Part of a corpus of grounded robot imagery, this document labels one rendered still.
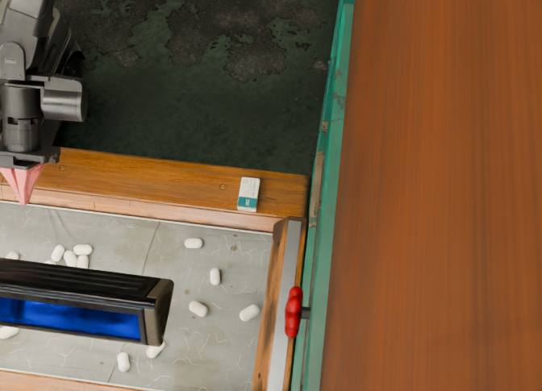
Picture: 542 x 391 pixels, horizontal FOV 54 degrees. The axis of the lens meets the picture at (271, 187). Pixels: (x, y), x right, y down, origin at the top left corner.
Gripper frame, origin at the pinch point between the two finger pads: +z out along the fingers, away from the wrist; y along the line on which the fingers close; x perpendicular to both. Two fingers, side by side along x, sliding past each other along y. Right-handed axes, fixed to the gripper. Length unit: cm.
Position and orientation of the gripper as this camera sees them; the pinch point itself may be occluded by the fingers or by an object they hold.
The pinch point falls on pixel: (24, 199)
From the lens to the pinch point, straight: 100.2
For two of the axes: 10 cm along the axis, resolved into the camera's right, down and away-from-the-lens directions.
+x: 0.8, -3.1, 9.5
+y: 9.9, 1.3, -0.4
